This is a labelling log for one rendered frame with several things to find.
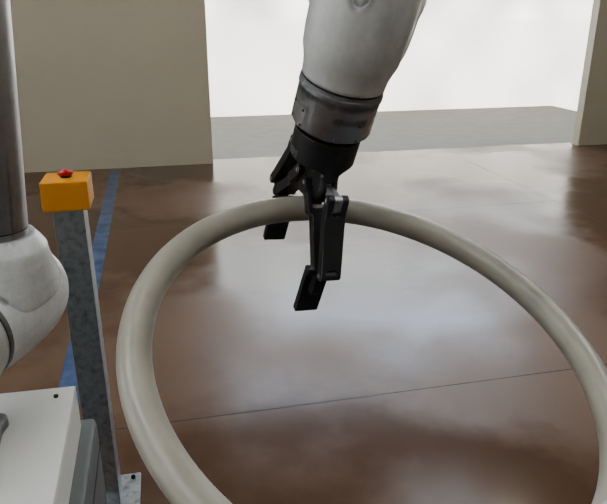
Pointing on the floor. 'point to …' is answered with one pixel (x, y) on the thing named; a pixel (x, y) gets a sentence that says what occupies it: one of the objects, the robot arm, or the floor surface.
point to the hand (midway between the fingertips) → (290, 264)
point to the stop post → (87, 320)
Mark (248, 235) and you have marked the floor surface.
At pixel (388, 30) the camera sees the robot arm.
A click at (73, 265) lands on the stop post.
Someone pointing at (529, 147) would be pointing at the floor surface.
